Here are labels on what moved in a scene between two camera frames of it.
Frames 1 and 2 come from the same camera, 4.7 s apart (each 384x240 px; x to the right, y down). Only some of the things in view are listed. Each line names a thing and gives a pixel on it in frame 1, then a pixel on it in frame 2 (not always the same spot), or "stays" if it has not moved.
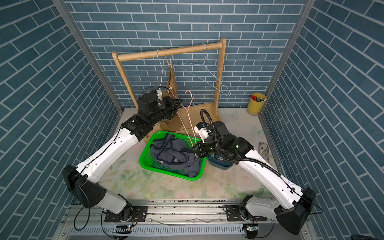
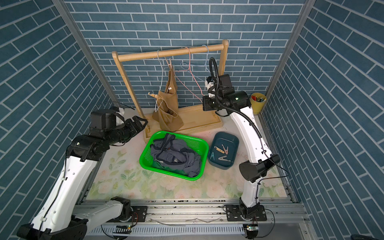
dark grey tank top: x=172 y=153 stays
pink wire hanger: x=189 y=120 to x=193 y=76
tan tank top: x=171 y=90 stays
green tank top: x=156 y=164 stays
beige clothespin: x=170 y=64 stays
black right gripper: x=201 y=152 to x=206 y=104
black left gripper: x=172 y=107 to x=134 y=129
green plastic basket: x=146 y=159 stays
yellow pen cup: x=256 y=102 stays
